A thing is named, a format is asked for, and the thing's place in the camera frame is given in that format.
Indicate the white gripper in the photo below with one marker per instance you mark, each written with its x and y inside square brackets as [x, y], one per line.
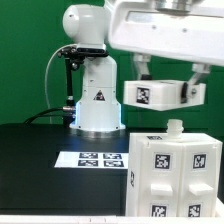
[189, 30]

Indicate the white cabinet top block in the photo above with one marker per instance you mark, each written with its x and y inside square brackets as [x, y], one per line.
[163, 95]

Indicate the white cabinet body box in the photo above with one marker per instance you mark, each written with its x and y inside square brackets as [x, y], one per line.
[175, 134]

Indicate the white cabinet door panel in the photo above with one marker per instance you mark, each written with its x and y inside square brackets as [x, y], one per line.
[199, 181]
[161, 165]

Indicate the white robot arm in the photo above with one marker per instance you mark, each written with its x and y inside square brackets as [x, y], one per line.
[98, 112]

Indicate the white marker sheet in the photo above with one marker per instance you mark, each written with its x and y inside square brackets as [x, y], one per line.
[93, 160]

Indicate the black camera on stand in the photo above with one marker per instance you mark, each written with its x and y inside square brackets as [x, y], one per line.
[74, 57]

